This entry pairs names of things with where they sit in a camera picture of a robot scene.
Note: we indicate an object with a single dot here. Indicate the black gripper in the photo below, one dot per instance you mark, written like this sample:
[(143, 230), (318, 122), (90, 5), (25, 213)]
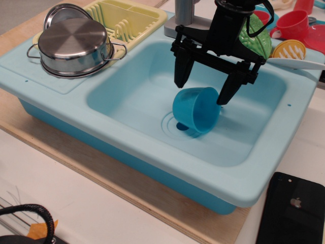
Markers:
[(219, 48)]

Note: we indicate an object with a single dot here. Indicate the blue plastic cup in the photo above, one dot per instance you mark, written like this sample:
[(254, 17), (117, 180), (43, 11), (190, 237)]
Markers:
[(197, 108)]

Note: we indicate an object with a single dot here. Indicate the small red cup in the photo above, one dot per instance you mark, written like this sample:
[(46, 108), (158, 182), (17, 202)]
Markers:
[(263, 16)]

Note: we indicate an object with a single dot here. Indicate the red plastic cup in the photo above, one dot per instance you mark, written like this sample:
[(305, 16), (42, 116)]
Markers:
[(292, 25)]

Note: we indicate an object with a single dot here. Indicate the red tumbler cup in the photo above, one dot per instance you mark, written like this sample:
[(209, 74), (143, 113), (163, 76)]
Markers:
[(305, 5)]

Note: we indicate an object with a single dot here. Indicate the green toy vegetable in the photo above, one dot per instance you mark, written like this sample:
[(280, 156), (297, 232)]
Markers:
[(260, 44)]

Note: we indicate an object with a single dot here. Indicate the grey toy faucet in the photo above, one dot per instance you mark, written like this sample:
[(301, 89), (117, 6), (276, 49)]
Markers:
[(185, 15)]

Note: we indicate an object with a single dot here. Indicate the light blue toy sink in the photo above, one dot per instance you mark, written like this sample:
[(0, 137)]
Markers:
[(125, 111)]

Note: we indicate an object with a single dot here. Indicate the yellow dish rack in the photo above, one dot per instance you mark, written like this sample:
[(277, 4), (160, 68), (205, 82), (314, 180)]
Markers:
[(127, 22)]

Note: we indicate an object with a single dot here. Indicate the cream plastic toy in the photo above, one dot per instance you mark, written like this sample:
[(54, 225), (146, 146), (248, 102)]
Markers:
[(281, 4)]

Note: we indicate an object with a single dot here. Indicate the red plastic plate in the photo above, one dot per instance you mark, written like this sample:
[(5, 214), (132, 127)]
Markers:
[(315, 38)]

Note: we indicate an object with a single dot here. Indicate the plywood board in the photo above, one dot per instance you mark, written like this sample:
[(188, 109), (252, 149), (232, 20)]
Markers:
[(96, 198)]

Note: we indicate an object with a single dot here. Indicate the stainless steel pot lid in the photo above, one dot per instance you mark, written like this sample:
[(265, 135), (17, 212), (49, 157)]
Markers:
[(63, 12)]

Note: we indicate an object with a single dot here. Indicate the black smartphone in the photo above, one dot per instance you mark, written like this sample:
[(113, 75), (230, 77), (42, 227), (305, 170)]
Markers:
[(293, 211)]

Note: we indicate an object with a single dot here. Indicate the orange tape piece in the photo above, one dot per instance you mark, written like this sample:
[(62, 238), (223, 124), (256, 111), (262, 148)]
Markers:
[(37, 231)]

